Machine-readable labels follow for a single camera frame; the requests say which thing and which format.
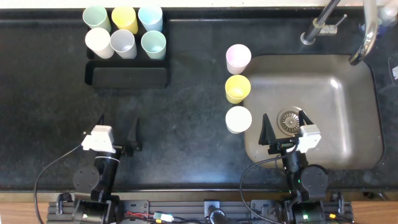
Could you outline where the mounting rail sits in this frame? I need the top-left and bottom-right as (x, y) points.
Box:
(46, 192), (355, 224)

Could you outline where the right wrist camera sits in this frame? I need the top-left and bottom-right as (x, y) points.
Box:
(295, 124), (323, 154)

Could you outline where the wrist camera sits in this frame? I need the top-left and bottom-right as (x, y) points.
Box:
(295, 124), (323, 154)
(81, 124), (116, 154)

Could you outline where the black cable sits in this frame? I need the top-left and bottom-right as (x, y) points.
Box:
(33, 144), (83, 224)
(239, 145), (299, 224)

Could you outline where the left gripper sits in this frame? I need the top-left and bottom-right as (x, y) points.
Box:
(96, 114), (143, 157)

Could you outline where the black tray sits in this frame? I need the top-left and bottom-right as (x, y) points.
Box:
(84, 9), (171, 88)

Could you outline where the green cup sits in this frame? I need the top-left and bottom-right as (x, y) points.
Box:
(82, 5), (112, 33)
(140, 30), (167, 60)

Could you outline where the white cup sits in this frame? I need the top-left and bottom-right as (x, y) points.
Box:
(224, 105), (253, 135)
(84, 27), (115, 60)

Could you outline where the yellow cup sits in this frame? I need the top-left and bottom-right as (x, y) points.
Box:
(111, 6), (139, 35)
(224, 74), (252, 105)

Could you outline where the steel tap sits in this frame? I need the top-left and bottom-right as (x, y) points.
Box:
(300, 0), (380, 66)

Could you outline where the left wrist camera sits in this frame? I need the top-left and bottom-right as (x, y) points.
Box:
(81, 124), (116, 154)

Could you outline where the blue cup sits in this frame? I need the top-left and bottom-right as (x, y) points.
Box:
(137, 5), (164, 33)

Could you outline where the pink cup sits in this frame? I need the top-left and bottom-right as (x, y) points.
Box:
(225, 44), (252, 75)

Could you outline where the steel sink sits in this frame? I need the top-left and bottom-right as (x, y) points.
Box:
(242, 54), (385, 170)

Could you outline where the grey cup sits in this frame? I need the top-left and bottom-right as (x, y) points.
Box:
(109, 29), (138, 60)

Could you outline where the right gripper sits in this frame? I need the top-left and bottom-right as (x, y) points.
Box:
(258, 110), (315, 156)

